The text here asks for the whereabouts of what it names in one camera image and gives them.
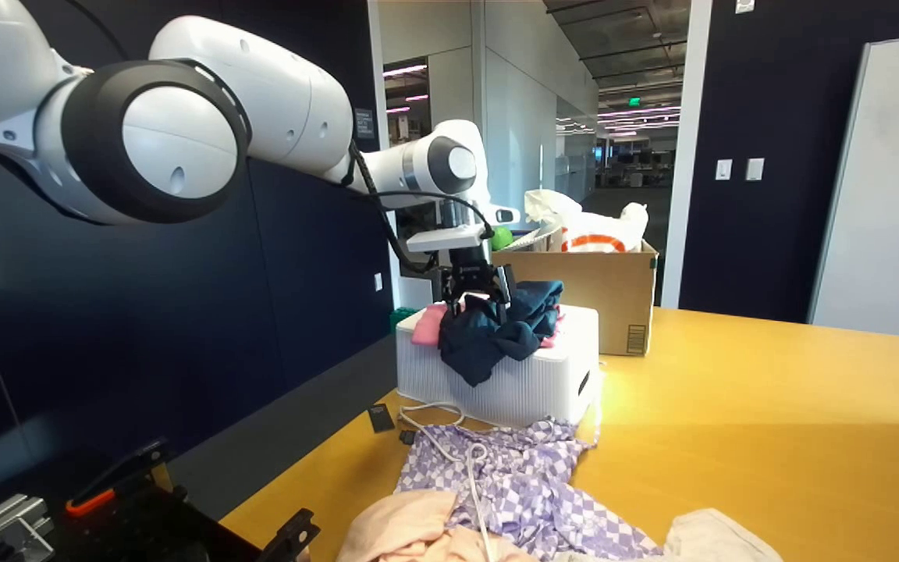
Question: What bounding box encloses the purple checkered cloth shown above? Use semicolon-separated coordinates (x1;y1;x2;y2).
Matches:
396;419;667;562

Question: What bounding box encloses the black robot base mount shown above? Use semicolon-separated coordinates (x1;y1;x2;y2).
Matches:
0;440;325;562

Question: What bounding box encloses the white storage basket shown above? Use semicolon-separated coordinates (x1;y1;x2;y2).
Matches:
393;296;605;430

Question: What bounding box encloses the white board panel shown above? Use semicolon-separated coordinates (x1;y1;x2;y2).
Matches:
809;30;899;343

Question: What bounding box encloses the dark blue cloth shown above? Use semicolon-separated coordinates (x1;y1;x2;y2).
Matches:
439;278;569;391

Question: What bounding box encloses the white cord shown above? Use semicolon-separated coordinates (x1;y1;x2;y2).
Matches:
393;399;504;562

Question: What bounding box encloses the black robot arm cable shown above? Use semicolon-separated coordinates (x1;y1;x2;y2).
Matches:
348;142;504;269

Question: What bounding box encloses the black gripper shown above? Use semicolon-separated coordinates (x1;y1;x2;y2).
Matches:
439;243;514;317

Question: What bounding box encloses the peach cloth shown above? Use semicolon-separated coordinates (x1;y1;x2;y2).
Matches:
338;486;536;562

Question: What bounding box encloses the large pink cloth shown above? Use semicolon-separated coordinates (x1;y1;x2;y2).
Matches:
409;300;454;354

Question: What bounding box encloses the brown cardboard box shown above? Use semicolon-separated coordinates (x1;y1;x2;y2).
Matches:
492;234;663;363

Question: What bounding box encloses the small black card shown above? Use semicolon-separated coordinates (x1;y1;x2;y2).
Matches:
367;399;401;437

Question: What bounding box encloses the cream white cloth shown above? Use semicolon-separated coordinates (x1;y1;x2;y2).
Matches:
663;505;787;562

